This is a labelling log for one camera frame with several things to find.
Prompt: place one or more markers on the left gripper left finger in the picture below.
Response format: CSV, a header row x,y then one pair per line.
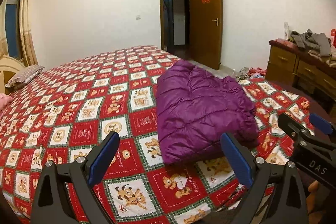
x,y
52,203

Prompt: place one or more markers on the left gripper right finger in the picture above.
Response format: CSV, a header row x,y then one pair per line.
x,y
287,202

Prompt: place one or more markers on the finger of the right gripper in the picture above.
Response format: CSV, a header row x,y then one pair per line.
x,y
323,125

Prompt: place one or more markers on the purple hooded down jacket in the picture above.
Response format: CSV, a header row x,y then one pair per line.
x,y
194,108

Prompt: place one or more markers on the grey clothes pile on dresser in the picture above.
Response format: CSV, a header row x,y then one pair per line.
x,y
316,45

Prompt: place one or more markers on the clothes pile on floor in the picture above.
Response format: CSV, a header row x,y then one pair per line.
x,y
250,73

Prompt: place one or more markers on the person's right hand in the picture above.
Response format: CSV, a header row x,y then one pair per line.
x,y
315,203

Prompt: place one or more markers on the brown wooden dresser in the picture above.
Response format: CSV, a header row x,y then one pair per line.
x,y
290,66

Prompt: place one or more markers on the red checkered teddy bedspread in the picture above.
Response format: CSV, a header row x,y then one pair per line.
x,y
66,111

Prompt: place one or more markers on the pink floral folded blanket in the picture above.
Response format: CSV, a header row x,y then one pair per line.
x,y
4,100

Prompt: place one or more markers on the striped grey pillow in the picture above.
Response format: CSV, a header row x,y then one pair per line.
x,y
25,76

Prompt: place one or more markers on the cream wooden headboard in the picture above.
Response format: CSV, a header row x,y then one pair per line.
x,y
9,67

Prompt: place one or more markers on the beige right curtain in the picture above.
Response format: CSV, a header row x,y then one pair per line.
x,y
25,33

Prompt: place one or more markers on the beige curtain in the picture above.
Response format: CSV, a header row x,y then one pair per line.
x,y
25,33
3,40

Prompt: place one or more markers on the beige left curtain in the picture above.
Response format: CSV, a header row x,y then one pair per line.
x,y
3,40

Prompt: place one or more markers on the brown wooden door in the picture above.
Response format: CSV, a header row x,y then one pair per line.
x,y
205,36

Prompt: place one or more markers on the window with blue pane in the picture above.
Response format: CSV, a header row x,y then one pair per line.
x,y
12,29

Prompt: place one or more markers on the brass door handle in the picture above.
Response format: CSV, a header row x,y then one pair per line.
x,y
216,21

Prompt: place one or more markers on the white wall light switch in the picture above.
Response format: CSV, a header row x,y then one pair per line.
x,y
138,17

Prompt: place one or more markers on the dark wooden door frame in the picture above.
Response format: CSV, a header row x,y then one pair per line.
x,y
175,26

